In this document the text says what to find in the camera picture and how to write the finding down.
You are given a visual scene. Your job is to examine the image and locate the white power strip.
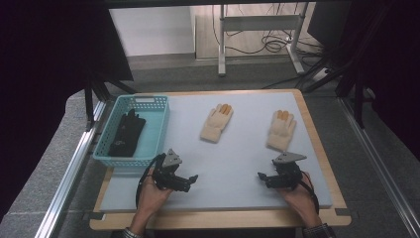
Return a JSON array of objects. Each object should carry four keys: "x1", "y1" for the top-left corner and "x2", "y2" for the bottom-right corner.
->
[{"x1": 311, "y1": 66, "x2": 331, "y2": 83}]

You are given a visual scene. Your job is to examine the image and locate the aluminium rail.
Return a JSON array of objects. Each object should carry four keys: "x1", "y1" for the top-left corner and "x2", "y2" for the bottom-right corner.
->
[
  {"x1": 34, "y1": 100, "x2": 107, "y2": 238},
  {"x1": 338, "y1": 97, "x2": 420, "y2": 238}
]

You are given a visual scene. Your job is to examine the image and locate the black stand legs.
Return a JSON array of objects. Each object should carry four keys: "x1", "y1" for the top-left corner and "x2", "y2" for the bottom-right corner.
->
[{"x1": 302, "y1": 49, "x2": 368, "y2": 130}]

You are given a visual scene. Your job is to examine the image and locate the grey foam mat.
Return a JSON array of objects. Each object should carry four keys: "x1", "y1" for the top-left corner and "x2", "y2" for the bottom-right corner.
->
[{"x1": 99, "y1": 91, "x2": 334, "y2": 213}]

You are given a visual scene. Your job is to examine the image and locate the black floor cables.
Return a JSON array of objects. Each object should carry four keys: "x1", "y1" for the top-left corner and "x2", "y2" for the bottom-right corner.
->
[{"x1": 211, "y1": 3, "x2": 326, "y2": 90}]

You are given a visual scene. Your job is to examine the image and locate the dark curtain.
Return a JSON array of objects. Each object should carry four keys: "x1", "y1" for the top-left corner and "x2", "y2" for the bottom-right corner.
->
[
  {"x1": 0, "y1": 0, "x2": 135, "y2": 219},
  {"x1": 343, "y1": 0, "x2": 420, "y2": 162}
]

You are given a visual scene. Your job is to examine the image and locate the person's left hand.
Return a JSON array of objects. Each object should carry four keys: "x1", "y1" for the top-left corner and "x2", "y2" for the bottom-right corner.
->
[{"x1": 136, "y1": 169, "x2": 173, "y2": 216}]

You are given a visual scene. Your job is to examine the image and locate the beige fleece glove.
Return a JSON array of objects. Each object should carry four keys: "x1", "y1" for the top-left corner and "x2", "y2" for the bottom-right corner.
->
[
  {"x1": 199, "y1": 103, "x2": 235, "y2": 144},
  {"x1": 265, "y1": 109, "x2": 297, "y2": 153}
]

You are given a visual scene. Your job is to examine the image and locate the white metal stand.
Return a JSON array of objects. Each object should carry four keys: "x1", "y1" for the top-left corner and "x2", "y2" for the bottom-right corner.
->
[{"x1": 217, "y1": 3, "x2": 307, "y2": 77}]

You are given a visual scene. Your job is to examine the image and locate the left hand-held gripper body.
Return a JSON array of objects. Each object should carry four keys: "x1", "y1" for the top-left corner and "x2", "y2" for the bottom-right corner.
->
[{"x1": 152, "y1": 148, "x2": 192, "y2": 193}]

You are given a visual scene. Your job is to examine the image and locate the person's right hand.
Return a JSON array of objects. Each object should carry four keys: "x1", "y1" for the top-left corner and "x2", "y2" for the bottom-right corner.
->
[{"x1": 278, "y1": 171, "x2": 319, "y2": 220}]

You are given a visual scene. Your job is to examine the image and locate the black glove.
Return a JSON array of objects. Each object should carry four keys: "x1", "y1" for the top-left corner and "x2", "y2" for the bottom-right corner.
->
[{"x1": 107, "y1": 108, "x2": 148, "y2": 159}]

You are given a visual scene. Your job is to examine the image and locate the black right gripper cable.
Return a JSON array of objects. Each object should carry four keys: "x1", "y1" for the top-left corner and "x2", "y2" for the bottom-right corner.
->
[{"x1": 298, "y1": 172, "x2": 321, "y2": 215}]

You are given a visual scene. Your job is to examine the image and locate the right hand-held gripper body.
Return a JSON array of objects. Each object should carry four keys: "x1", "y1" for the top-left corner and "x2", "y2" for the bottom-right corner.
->
[{"x1": 265, "y1": 151, "x2": 308, "y2": 191}]

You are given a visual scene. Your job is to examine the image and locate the white board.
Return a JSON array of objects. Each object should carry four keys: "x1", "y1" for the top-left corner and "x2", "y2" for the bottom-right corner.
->
[{"x1": 108, "y1": 6, "x2": 196, "y2": 58}]

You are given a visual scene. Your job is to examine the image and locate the black tripod legs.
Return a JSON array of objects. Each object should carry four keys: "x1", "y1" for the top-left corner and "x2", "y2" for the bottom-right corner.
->
[{"x1": 83, "y1": 70, "x2": 137, "y2": 131}]

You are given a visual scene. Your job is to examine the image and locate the teal plastic basket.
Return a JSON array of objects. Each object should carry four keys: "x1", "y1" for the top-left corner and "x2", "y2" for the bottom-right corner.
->
[{"x1": 92, "y1": 94, "x2": 171, "y2": 169}]

